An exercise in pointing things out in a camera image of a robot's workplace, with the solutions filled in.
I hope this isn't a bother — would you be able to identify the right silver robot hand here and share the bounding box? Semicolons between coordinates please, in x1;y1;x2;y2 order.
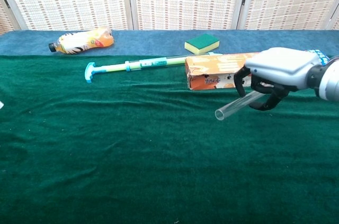
233;47;323;111

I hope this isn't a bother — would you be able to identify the clear glass tube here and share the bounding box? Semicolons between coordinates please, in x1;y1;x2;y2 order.
215;91;265;121

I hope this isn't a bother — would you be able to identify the blue cookie snack bag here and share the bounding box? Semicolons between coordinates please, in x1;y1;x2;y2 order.
307;49;331;66

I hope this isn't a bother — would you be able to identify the orange carton box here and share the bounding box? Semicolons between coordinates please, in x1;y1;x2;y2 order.
184;52;262;91

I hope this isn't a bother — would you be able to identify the green yellow sponge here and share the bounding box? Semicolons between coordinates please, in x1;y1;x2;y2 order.
184;33;220;56

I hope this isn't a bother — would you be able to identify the blue table cloth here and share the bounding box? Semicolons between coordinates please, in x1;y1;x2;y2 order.
0;29;339;58

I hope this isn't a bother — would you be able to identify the teal green syringe pump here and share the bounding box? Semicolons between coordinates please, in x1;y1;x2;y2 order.
84;54;191;84

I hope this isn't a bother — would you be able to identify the dark green velvet cloth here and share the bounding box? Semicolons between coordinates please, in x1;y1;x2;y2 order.
0;54;339;224

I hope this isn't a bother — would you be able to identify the orange drink bottle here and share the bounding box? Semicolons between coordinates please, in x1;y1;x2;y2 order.
48;27;114;55

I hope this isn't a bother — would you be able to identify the brownish bamboo screen panel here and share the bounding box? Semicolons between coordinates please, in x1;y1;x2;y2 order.
0;0;13;35

